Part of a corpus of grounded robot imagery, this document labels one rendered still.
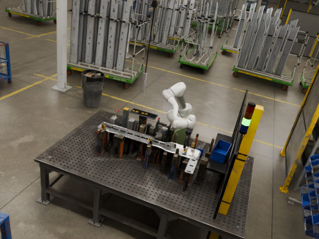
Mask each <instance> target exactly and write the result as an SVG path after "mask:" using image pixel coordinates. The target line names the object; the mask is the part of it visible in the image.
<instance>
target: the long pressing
mask: <svg viewBox="0 0 319 239"><path fill-rule="evenodd" d="M102 124H104V125H105V128H106V131H108V132H111V133H114V134H116V133H117V134H120V135H123V136H125V137H126V138H130V139H133V140H136V141H139V142H142V143H145V144H148V143H149V141H147V139H149V138H152V140H154V141H157V142H158V143H156V142H152V144H153V146H155V147H159V148H162V149H163V150H165V151H167V152H170V153H173V154H174V153H175V152H176V149H177V148H179V156H183V157H186V158H189V159H190V158H192V159H195V160H199V157H200V154H201V151H199V150H197V149H193V148H190V147H186V149H185V150H187V152H185V151H182V150H181V149H184V148H183V145H180V144H177V143H174V142H162V141H159V140H156V139H155V138H154V137H153V136H149V135H146V134H143V133H140V132H137V131H134V130H131V129H127V128H123V127H120V126H117V125H114V124H111V123H108V122H103V123H101V124H100V125H99V126H98V128H100V127H101V126H102ZM106 126H108V127H112V126H113V128H115V129H118V130H115V129H112V128H108V127H106ZM121 130H122V131H125V133H124V132H121ZM128 133H131V134H132V135H131V134H128ZM135 135H137V136H140V137H137V136H135ZM141 137H144V138H147V139H144V138H141ZM161 143H163V144H164V145H163V144H161ZM174 144H176V148H174ZM167 145H169V146H170V147H169V146H167Z"/></svg>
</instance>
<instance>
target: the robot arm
mask: <svg viewBox="0 0 319 239"><path fill-rule="evenodd" d="M185 89H186V85H185V84H184V83H183V82H179V83H177V84H175V85H173V86H172V87H171V88H169V89H168V90H164V91H163V92H162V95H163V97H164V99H165V100H166V101H167V102H168V103H169V104H171V105H172V106H173V107H174V109H173V110H169V111H168V112H167V118H168V120H169V122H170V123H171V125H172V128H173V129H175V130H176V129H184V128H186V129H185V130H186V132H185V133H186V138H185V142H184V146H183V148H184V149H186V145H187V144H188V140H189V135H191V133H192V131H193V127H194V125H195V122H196V117H195V116H194V115H189V116H188V118H186V119H183V117H185V116H186V115H188V114H189V113H190V112H191V111H192V106H191V105H190V104H189V103H185V99H184V95H183V93H184V90H185ZM174 97H176V98H177V101H178V104H179V105H178V104H177V102H176V100H175V98H174Z"/></svg>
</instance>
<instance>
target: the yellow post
mask: <svg viewBox="0 0 319 239"><path fill-rule="evenodd" d="M262 114H263V106H259V105H256V107H255V109H254V112H253V116H252V119H251V122H250V125H249V128H248V131H247V133H246V134H245V136H244V135H243V140H242V142H241V145H240V148H239V152H238V156H237V157H236V159H235V163H234V166H233V169H232V171H231V174H230V177H229V180H228V183H227V186H226V189H225V193H224V196H223V198H222V201H221V204H220V207H219V210H218V212H219V213H220V214H224V215H227V212H228V209H229V206H230V203H231V201H232V198H233V195H234V193H235V189H236V187H237V184H238V181H239V178H240V175H241V173H242V170H243V167H244V164H245V161H246V159H247V156H248V153H249V150H250V147H251V145H252V142H253V138H254V136H255V133H256V131H257V128H258V125H259V122H260V119H261V116H262ZM218 237H219V234H217V233H214V232H211V234H210V237H209V239H218Z"/></svg>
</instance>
